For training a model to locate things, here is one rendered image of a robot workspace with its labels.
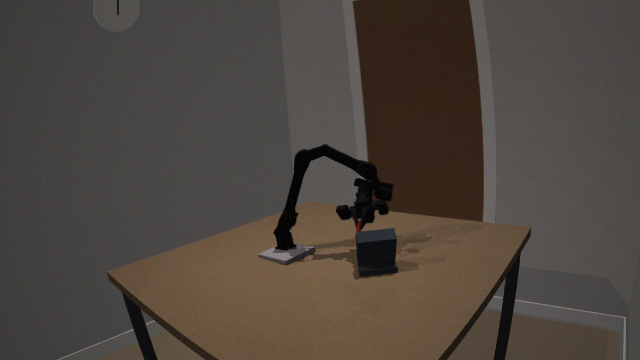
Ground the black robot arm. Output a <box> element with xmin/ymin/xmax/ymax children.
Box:
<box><xmin>273</xmin><ymin>144</ymin><xmax>393</xmax><ymax>250</ymax></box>

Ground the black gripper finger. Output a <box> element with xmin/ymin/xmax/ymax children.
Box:
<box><xmin>349</xmin><ymin>209</ymin><xmax>361</xmax><ymax>227</ymax></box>
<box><xmin>360</xmin><ymin>207</ymin><xmax>375</xmax><ymax>229</ymax></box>

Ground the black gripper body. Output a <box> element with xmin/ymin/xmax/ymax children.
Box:
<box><xmin>336</xmin><ymin>190</ymin><xmax>389</xmax><ymax>220</ymax></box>

